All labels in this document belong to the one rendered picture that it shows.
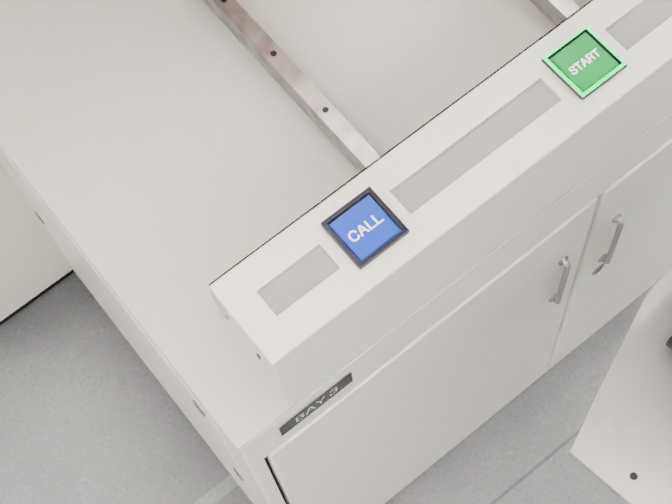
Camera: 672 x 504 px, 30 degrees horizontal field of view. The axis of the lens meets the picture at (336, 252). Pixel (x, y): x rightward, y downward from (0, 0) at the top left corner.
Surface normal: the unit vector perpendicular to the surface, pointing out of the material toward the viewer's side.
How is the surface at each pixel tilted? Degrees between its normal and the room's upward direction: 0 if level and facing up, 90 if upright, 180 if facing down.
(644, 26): 0
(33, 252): 90
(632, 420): 0
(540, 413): 0
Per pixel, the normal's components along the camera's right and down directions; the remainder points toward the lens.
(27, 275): 0.62, 0.71
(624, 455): -0.06, -0.39
